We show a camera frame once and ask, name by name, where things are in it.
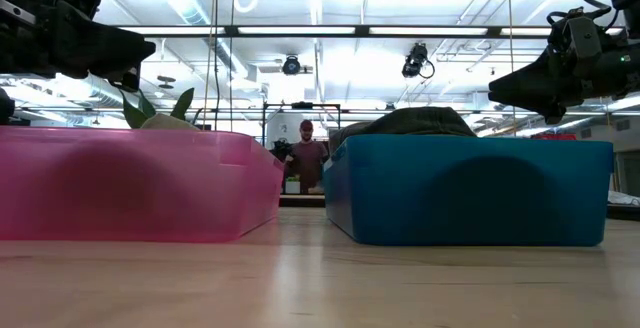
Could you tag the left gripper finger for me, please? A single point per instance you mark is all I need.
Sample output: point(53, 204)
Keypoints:
point(100, 48)
point(127, 80)

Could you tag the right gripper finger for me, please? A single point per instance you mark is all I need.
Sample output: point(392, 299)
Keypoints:
point(557, 114)
point(535, 83)

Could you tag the tan baseball cap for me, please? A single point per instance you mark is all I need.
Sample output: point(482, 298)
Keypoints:
point(167, 122)

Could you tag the dark grey baseball cap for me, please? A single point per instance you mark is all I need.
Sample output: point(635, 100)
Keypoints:
point(425, 120)

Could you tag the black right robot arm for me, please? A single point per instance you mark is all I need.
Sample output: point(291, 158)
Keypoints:
point(632, 75)

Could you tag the red background bin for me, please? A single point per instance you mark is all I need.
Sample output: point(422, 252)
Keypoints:
point(552, 137)

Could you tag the white LED light strip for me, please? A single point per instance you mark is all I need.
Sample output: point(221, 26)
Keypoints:
point(295, 30)
point(427, 31)
point(172, 30)
point(525, 32)

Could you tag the green plant in white pot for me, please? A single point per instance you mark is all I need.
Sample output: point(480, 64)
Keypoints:
point(182, 105)

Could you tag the pink translucent plastic bin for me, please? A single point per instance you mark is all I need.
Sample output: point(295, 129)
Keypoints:
point(125, 188)

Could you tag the white cloth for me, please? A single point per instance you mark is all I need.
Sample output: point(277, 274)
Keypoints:
point(625, 199)

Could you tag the blue plastic bin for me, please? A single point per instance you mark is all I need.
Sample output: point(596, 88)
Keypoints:
point(470, 193)

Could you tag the black device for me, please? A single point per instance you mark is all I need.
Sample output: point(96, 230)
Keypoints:
point(281, 150)

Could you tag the small plant in white pot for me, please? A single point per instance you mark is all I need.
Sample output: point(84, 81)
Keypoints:
point(292, 186)

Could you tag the person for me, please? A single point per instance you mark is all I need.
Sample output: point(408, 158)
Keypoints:
point(307, 160)

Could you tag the dark background table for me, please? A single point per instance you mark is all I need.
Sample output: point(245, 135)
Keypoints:
point(300, 201)

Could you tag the black overhead camera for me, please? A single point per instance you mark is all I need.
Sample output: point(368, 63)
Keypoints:
point(291, 65)

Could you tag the black background rig frame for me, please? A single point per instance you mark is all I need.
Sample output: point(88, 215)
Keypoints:
point(301, 105)

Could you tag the black aluminium rig frame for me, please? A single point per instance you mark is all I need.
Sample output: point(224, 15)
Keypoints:
point(361, 31)

